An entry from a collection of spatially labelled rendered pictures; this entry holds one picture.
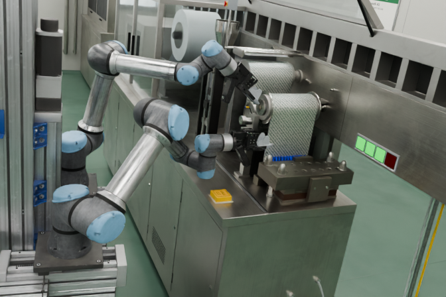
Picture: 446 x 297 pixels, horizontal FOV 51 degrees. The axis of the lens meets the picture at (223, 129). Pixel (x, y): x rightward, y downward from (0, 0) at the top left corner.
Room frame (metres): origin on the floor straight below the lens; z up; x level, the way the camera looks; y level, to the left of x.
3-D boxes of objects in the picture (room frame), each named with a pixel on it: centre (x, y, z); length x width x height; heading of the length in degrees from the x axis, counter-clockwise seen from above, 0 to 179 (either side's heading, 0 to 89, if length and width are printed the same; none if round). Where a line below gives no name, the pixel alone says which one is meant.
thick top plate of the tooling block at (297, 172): (1.93, -0.39, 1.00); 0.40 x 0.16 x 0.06; 116
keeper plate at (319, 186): (1.85, -0.45, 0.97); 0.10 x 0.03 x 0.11; 116
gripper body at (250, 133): (1.91, -0.09, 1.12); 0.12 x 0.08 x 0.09; 116
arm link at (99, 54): (1.84, 0.36, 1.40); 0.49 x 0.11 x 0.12; 81
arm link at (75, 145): (1.88, 0.64, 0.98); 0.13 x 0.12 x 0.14; 171
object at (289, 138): (2.02, -0.30, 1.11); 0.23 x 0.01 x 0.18; 116
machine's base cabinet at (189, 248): (2.88, 0.20, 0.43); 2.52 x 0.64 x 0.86; 26
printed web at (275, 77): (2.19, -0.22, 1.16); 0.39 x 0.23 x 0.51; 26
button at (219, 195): (1.77, -0.03, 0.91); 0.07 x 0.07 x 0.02; 26
